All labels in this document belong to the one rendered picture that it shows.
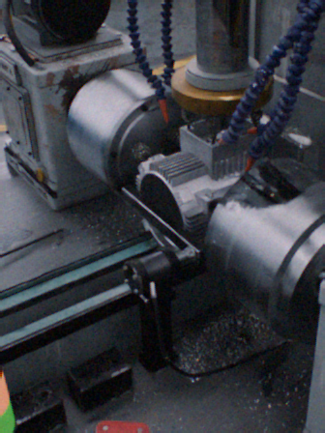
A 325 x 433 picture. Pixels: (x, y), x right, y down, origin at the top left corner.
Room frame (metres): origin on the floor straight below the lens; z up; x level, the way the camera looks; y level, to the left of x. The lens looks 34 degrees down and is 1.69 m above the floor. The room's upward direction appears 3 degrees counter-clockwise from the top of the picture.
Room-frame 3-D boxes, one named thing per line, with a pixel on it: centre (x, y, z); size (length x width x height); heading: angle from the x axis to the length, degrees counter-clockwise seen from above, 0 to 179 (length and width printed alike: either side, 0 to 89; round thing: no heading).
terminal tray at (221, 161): (1.09, -0.12, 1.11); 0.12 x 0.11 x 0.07; 121
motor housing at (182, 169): (1.07, -0.08, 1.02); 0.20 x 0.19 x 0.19; 121
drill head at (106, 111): (1.34, 0.08, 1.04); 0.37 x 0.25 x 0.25; 31
